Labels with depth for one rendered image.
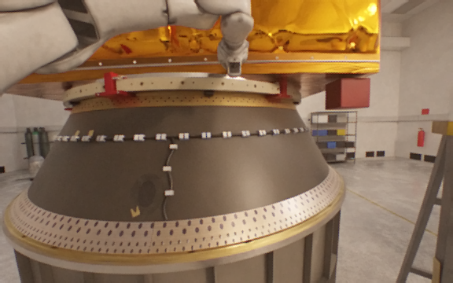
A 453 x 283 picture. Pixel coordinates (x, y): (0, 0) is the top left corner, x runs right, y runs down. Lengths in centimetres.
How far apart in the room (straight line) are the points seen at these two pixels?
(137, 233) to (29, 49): 49
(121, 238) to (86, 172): 29
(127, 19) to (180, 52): 50
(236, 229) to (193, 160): 26
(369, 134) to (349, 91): 754
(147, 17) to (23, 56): 17
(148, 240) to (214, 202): 22
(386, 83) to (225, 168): 869
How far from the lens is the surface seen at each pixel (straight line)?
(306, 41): 88
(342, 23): 95
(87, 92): 93
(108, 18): 35
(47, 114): 894
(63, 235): 77
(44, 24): 32
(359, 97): 102
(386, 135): 905
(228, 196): 60
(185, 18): 39
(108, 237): 66
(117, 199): 67
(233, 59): 55
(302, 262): 87
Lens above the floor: 152
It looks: 6 degrees down
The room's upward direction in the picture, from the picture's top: 2 degrees counter-clockwise
